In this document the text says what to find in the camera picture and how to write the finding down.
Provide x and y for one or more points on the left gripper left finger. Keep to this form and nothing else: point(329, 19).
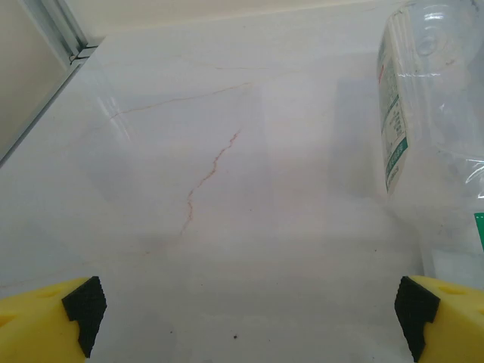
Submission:
point(38, 325)

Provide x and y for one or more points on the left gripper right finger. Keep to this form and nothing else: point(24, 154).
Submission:
point(446, 325)

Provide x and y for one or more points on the clear bottle green band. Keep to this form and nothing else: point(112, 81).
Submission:
point(453, 234)

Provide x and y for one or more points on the square clear bottle green label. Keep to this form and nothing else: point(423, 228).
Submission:
point(393, 113)

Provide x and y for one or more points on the aluminium side rail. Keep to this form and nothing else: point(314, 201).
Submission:
point(38, 113)

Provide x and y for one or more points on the aluminium frame post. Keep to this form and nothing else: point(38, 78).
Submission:
point(64, 26)

